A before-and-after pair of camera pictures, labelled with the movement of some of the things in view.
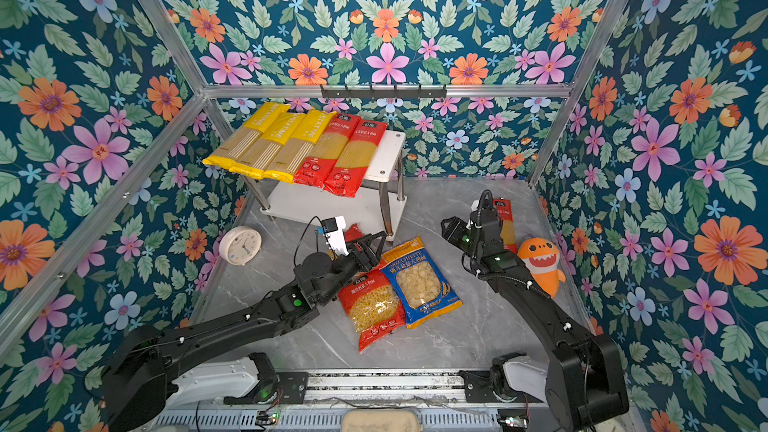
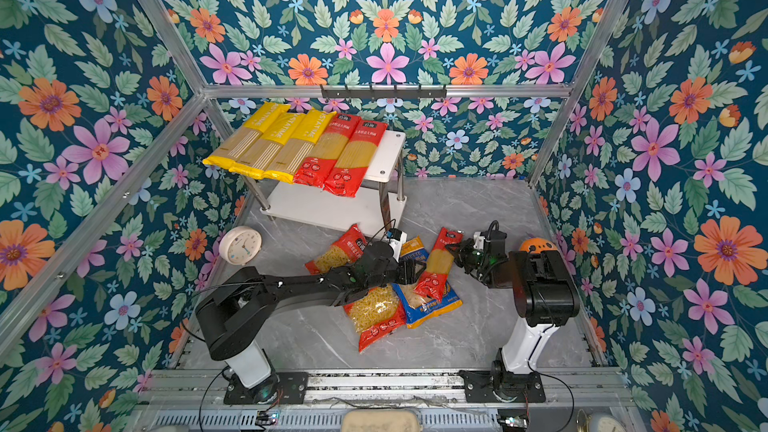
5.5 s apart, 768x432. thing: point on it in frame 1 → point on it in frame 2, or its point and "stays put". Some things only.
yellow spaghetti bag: x=257 y=158 stays put
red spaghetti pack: x=349 y=169 stays put
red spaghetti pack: x=321 y=158 stays put
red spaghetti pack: x=503 y=208 → x=434 y=280
